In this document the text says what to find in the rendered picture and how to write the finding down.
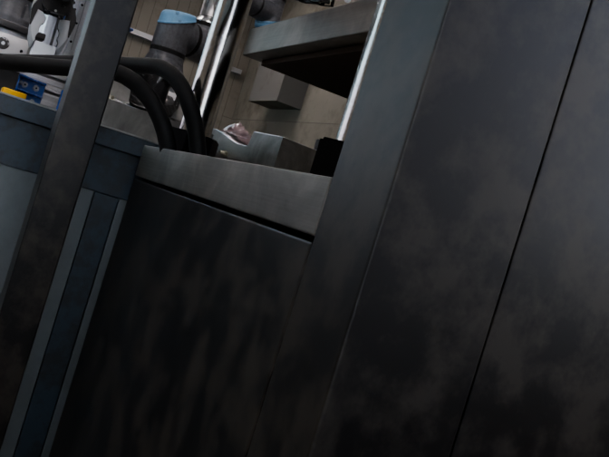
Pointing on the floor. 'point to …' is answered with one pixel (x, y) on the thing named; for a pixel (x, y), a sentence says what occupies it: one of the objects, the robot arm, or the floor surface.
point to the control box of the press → (58, 189)
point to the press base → (182, 331)
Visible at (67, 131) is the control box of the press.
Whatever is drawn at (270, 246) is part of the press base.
